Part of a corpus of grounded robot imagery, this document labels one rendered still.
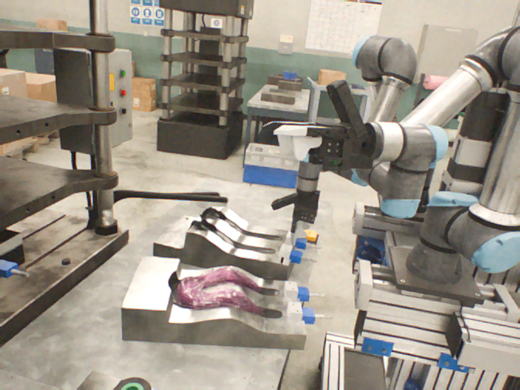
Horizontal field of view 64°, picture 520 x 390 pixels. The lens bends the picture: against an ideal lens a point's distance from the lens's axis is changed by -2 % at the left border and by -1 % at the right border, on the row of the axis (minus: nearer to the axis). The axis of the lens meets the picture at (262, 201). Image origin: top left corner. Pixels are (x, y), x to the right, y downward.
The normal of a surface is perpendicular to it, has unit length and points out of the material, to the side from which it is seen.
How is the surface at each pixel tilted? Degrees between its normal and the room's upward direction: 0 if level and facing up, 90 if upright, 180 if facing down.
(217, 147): 90
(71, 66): 90
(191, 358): 0
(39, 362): 0
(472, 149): 90
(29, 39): 90
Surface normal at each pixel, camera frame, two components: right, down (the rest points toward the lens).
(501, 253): 0.25, 0.51
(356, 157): 0.27, 0.27
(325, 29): -0.12, 0.37
